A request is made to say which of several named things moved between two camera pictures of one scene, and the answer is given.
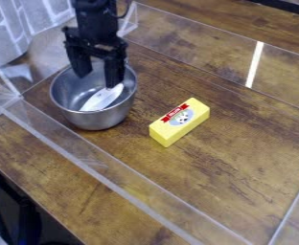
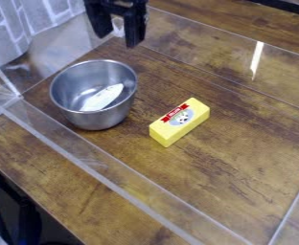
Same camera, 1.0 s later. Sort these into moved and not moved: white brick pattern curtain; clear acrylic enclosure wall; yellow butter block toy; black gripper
Moved: black gripper
Not moved: yellow butter block toy; clear acrylic enclosure wall; white brick pattern curtain
